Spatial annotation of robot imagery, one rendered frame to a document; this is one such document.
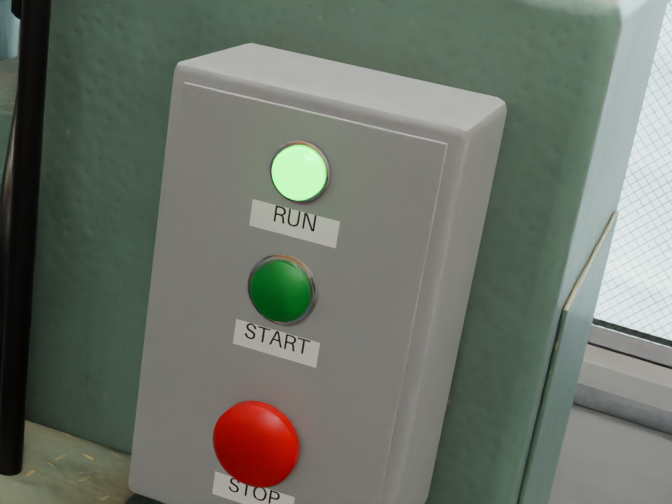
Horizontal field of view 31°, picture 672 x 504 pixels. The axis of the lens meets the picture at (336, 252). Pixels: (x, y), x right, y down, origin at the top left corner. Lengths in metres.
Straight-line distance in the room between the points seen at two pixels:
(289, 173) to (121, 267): 0.13
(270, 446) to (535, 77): 0.15
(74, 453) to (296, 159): 0.19
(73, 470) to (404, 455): 0.16
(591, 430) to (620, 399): 0.07
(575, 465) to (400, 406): 1.56
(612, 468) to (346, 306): 1.56
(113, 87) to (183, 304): 0.10
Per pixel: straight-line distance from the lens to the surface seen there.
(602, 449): 1.92
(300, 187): 0.38
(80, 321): 0.51
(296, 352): 0.40
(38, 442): 0.52
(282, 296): 0.39
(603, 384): 1.88
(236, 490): 0.43
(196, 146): 0.39
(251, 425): 0.40
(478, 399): 0.45
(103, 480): 0.50
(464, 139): 0.37
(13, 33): 0.66
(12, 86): 0.60
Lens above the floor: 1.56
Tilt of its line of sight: 19 degrees down
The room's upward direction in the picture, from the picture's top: 9 degrees clockwise
